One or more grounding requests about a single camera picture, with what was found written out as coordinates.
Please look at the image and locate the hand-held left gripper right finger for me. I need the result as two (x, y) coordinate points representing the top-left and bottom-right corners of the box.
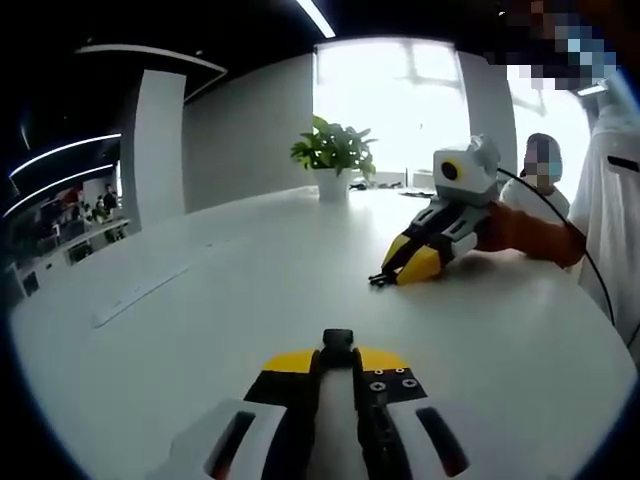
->
(351, 345), (482, 480)

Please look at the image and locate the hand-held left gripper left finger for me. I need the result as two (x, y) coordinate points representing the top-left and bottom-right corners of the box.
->
(147, 348), (321, 480)

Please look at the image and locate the black plastic buckle pronged part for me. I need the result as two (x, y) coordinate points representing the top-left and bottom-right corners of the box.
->
(368, 266), (404, 288)

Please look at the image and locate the black plastic buckle socket part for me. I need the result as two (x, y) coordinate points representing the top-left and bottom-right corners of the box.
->
(319, 327), (358, 372)

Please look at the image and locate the green potted plant white pot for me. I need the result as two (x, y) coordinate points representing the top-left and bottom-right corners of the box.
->
(290, 114), (379, 204)

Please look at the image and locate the person's white shirt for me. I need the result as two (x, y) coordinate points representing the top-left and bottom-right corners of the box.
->
(569, 74), (640, 351)

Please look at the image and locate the white ceiling light strip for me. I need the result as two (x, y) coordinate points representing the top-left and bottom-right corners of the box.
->
(2, 162), (117, 219)
(8, 132), (124, 180)
(294, 0), (337, 39)

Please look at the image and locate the white office desk row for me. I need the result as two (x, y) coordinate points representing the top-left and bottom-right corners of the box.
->
(9, 217), (132, 296)

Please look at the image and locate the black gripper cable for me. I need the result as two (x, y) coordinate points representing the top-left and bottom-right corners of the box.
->
(494, 167), (617, 326)

